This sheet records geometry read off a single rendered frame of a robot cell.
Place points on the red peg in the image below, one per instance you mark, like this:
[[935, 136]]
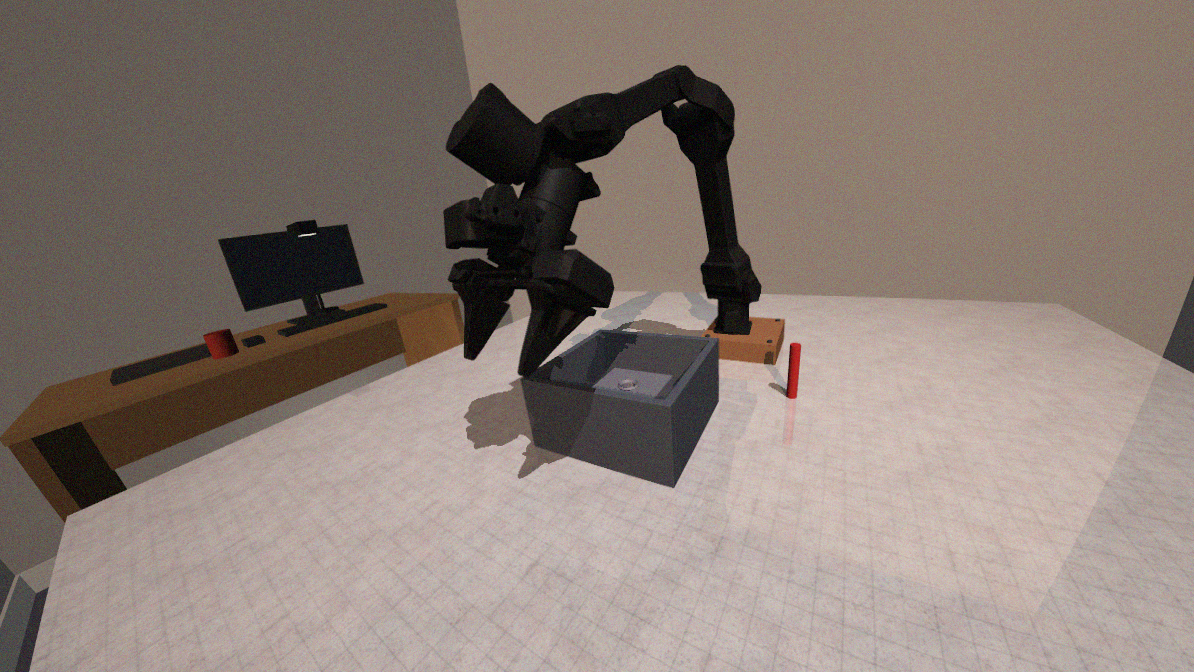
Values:
[[793, 370]]

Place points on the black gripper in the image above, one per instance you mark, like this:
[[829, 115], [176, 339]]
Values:
[[562, 287]]

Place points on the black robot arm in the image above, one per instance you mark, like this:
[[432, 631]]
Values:
[[500, 142]]

